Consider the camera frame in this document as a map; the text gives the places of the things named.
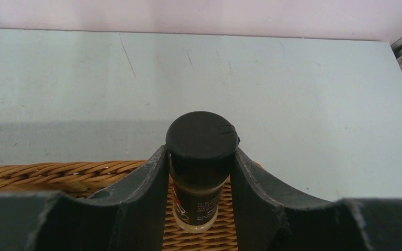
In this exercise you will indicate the small black pepper jar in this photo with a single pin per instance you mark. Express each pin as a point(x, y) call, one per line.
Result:
point(201, 148)

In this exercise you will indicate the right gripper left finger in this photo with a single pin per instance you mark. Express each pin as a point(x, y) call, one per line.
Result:
point(127, 215)

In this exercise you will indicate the brown wicker divided basket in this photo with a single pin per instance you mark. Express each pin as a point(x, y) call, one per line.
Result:
point(82, 179)

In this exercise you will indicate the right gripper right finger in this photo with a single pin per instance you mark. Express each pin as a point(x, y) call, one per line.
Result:
point(272, 215)

